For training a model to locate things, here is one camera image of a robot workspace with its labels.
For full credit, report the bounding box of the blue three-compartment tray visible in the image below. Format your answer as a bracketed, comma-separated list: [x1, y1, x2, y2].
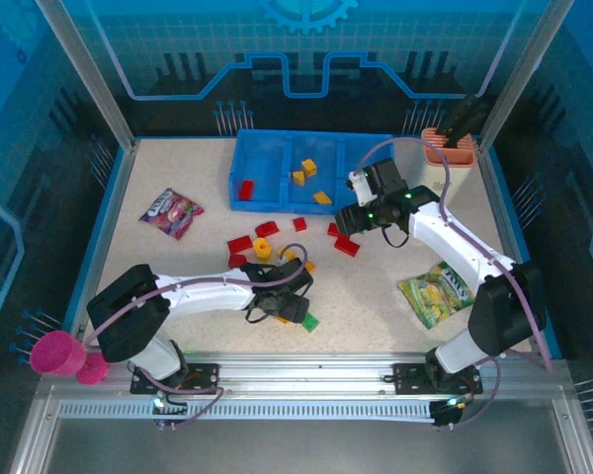
[228, 128, 395, 216]

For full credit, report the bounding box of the white orange tool holder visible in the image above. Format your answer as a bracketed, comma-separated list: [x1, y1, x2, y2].
[417, 126, 477, 198]

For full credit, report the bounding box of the yellow green candy bag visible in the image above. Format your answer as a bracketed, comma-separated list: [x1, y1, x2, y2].
[397, 261, 476, 331]

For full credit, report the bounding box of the purple candy bag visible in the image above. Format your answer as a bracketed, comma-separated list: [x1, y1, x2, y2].
[137, 187, 206, 242]

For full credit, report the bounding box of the black controller board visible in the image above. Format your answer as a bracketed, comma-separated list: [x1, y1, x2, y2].
[150, 392, 189, 431]
[430, 394, 468, 430]

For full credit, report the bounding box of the small magenta cup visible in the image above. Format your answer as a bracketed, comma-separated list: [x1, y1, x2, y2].
[75, 353, 111, 386]

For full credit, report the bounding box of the large magenta cup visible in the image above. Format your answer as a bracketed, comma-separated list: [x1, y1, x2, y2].
[29, 330, 87, 378]

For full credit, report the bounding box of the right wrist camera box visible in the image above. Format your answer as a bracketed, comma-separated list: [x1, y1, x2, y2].
[349, 170, 377, 207]

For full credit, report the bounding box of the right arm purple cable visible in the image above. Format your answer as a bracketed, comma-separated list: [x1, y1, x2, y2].
[358, 137, 554, 430]

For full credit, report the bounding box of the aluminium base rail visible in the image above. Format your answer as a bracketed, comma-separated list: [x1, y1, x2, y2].
[39, 351, 574, 401]

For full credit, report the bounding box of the slotted cable duct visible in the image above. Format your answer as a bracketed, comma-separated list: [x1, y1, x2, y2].
[56, 400, 436, 421]

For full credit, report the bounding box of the black knife handle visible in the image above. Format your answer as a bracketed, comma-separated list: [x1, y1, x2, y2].
[447, 101, 490, 149]
[439, 94, 479, 137]

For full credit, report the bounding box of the aluminium frame post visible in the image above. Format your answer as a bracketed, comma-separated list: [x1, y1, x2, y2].
[476, 0, 573, 152]
[36, 0, 138, 149]

